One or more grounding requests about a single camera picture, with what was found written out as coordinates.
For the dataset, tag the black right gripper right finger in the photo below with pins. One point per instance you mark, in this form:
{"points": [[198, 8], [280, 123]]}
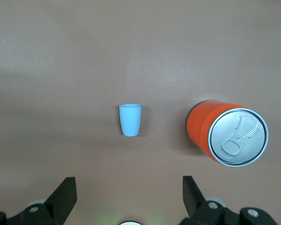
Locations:
{"points": [[194, 201]]}

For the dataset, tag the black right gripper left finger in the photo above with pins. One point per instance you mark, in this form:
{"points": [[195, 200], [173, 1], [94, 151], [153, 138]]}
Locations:
{"points": [[61, 199]]}

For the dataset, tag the light blue plastic cup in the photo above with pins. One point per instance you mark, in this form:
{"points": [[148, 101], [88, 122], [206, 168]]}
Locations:
{"points": [[130, 120]]}

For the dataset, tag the orange can with silver lid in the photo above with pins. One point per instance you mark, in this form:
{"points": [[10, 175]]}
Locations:
{"points": [[199, 126]]}

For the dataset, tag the brown table cloth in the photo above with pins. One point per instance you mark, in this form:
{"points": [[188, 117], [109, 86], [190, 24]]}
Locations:
{"points": [[84, 58]]}

